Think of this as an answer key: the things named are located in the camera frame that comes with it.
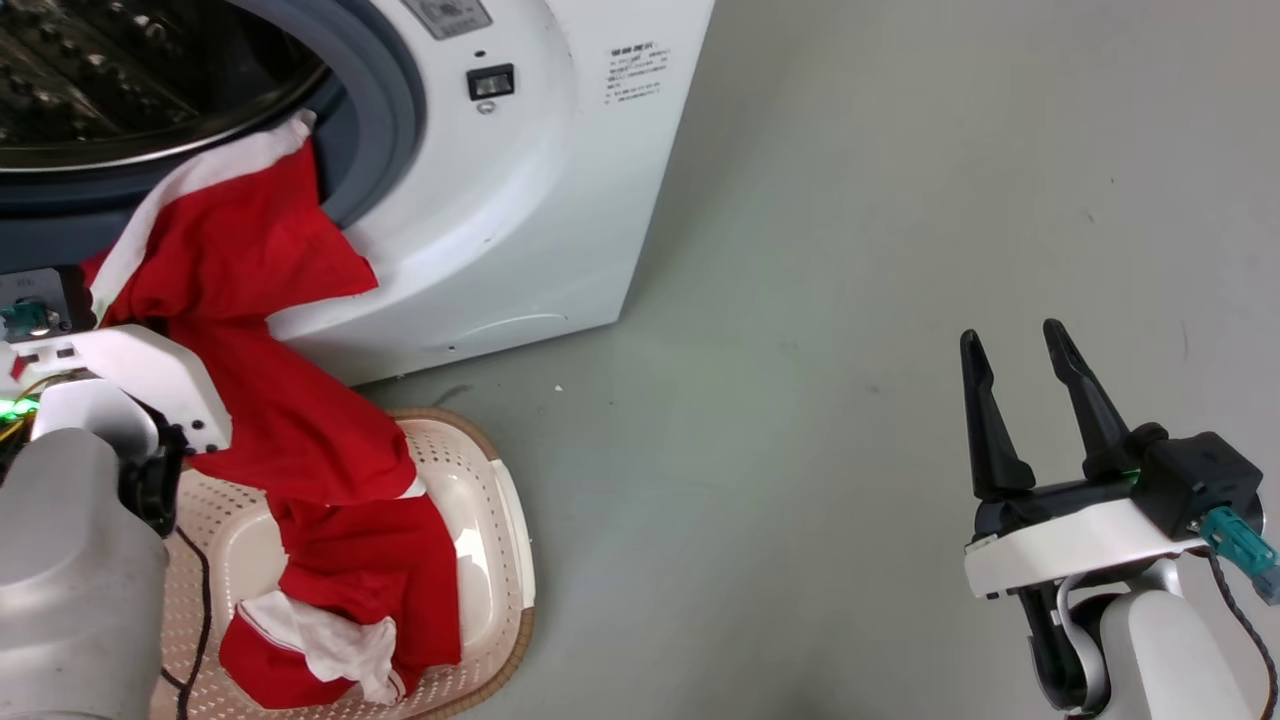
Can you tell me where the round white filter cover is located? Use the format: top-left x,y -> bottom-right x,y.
425,313 -> 569,356

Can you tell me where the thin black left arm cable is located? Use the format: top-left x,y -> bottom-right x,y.
160,525 -> 213,720

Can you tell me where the white text sticker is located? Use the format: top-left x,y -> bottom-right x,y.
603,42 -> 673,106

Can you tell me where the stainless steel washing machine drum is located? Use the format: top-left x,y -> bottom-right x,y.
0,0 -> 331,173

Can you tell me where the black door lock latch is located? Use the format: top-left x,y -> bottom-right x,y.
466,64 -> 516,102

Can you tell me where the grey rubber door gasket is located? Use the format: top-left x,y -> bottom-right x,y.
0,0 -> 429,273

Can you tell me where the cream perforated laundry basket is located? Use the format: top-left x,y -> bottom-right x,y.
150,407 -> 537,720

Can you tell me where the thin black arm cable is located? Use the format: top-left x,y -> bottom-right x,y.
160,525 -> 213,720
1205,550 -> 1280,720

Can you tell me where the red and white garment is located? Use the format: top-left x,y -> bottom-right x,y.
82,110 -> 463,711

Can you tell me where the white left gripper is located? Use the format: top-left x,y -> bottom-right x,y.
0,325 -> 233,456

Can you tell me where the white front-load washing machine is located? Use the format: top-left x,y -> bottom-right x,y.
0,0 -> 717,389

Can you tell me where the grey warning sticker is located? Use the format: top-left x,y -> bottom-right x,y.
402,0 -> 493,41

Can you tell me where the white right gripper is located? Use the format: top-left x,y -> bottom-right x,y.
960,319 -> 1211,601

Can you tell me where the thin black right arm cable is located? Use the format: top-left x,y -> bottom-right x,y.
1205,550 -> 1280,720

